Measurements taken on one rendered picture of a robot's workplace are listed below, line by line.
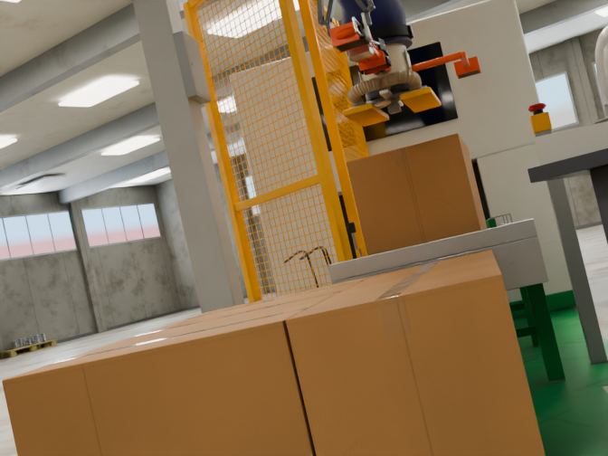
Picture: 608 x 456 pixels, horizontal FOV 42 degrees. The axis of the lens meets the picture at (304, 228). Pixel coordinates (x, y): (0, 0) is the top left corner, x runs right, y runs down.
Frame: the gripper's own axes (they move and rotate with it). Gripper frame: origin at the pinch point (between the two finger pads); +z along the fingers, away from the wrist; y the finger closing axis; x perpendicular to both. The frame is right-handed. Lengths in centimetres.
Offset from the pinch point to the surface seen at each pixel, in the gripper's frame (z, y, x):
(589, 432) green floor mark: 120, -36, -24
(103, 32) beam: -261, 393, -625
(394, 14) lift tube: -16, -7, -53
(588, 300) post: 96, -48, -116
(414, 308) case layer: 69, -11, 68
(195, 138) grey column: -8, 99, -119
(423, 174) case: 36, -3, -65
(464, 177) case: 41, -16, -65
